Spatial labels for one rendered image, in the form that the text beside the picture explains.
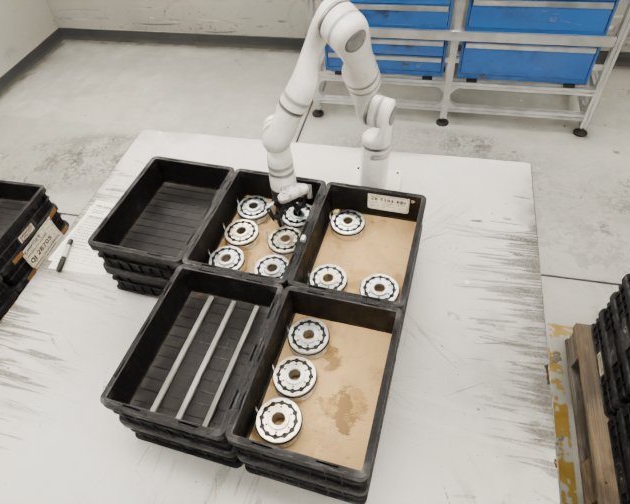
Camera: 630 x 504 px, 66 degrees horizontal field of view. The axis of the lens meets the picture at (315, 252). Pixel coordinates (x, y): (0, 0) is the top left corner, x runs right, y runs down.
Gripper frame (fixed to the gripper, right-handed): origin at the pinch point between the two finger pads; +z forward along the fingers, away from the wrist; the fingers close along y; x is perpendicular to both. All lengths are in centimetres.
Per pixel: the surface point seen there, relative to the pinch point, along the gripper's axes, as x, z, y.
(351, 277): 27.5, 2.6, -4.8
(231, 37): -279, 75, -87
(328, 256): 17.5, 2.6, -3.4
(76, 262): -36, 15, 64
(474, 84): -88, 55, -166
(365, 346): 47.5, 2.8, 4.0
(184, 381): 32, 3, 46
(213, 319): 19.1, 2.8, 33.5
